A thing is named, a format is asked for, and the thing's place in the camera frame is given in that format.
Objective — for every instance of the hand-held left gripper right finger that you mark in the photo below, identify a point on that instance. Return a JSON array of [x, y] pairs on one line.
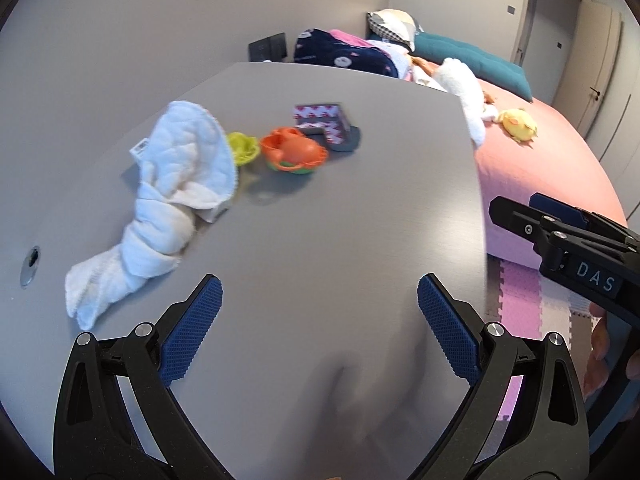
[[447, 330]]

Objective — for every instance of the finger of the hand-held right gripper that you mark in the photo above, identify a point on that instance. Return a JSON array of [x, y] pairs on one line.
[[560, 210], [515, 217]]

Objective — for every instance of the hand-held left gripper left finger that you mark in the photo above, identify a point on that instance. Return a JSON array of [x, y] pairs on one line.
[[192, 330]]

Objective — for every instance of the person's right hand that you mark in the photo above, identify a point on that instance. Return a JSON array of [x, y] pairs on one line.
[[598, 335]]

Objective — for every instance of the pink bed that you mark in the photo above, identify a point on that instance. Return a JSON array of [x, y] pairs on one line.
[[540, 170]]

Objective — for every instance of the pastel foam floor mat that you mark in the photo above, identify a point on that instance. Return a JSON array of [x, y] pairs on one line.
[[525, 300]]

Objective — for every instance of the yellow plush duck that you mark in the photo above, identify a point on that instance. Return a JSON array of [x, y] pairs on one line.
[[517, 125]]

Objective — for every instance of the white plush toy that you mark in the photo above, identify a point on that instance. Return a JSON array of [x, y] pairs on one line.
[[465, 90]]

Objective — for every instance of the teal pillow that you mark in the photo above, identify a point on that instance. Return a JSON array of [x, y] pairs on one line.
[[470, 60]]

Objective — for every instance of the white quilted cloth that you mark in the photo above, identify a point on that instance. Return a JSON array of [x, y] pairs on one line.
[[185, 155]]

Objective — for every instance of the grey door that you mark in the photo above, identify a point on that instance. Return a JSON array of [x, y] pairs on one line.
[[550, 30]]

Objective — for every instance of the yellow-green plastic toy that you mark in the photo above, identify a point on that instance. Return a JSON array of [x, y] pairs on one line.
[[244, 147]]

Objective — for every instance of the white cardboard box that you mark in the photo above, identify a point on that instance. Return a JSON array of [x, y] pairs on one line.
[[140, 147]]

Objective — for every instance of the orange plastic toy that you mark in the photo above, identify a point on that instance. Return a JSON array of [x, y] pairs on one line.
[[295, 152]]

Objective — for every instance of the checked pillow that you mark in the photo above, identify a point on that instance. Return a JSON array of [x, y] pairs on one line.
[[395, 27]]

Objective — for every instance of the navy printed blanket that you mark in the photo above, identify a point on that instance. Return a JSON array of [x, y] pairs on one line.
[[340, 57]]

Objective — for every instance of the black wall socket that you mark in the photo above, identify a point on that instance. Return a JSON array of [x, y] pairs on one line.
[[268, 47]]

